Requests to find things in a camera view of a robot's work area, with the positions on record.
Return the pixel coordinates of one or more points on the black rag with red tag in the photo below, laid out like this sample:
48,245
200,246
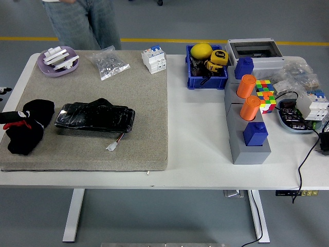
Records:
23,141

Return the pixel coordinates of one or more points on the yellow lemon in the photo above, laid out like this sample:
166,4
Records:
200,51

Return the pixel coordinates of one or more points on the glossy black display panel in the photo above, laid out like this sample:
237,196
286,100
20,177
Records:
102,118

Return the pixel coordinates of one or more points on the grey peg holder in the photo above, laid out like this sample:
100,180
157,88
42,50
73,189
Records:
246,155

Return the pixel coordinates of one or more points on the blue plastic bin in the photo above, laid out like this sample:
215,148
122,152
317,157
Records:
205,83

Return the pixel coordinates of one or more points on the black chair caster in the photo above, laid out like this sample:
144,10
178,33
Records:
160,2

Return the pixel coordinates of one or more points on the grey electrical enclosure box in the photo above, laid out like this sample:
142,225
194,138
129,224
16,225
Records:
267,64

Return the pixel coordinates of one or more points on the purple plastic tray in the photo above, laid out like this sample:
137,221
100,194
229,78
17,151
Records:
48,72

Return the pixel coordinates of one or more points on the white switch in clear bag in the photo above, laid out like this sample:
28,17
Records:
281,87

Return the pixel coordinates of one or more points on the silver foil bag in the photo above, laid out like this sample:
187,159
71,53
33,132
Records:
326,127

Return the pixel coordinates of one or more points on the grey-brown mat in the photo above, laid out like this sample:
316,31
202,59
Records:
102,159

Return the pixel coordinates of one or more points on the small yellow tape measure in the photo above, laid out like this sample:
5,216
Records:
213,67

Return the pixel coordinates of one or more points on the multicolour puzzle cube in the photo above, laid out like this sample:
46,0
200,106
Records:
264,86
268,103

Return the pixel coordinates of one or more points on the person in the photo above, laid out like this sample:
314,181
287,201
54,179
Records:
77,23

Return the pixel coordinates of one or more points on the white circuit breaker blue switch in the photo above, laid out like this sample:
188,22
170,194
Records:
311,106
154,61

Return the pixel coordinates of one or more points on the light blue tray with electronics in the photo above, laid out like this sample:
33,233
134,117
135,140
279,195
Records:
285,126

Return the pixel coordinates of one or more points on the black table control panel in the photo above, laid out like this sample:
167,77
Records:
285,193

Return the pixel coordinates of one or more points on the white table leg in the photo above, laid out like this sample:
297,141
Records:
258,205
73,216

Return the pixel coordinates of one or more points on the large yellow tape measure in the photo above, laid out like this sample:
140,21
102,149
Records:
219,56

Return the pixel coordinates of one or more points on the orange cylinder peg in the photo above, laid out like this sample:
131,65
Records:
245,87
249,109

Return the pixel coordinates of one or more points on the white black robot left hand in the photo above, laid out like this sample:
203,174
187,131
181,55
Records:
13,115

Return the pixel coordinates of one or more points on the blue square peg block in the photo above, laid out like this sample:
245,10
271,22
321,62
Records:
255,135
244,68

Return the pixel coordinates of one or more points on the clear bag of small parts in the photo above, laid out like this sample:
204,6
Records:
300,73

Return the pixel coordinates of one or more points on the black power adapter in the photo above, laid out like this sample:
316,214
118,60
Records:
324,144

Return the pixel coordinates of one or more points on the grey bracket under table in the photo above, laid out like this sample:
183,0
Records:
232,193

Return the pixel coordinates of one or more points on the white plastic clip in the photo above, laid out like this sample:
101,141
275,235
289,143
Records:
65,63
55,55

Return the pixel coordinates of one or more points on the clear bag of screws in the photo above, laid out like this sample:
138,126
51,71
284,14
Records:
108,64

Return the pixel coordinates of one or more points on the dark screwdriver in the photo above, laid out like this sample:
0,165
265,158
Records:
195,68

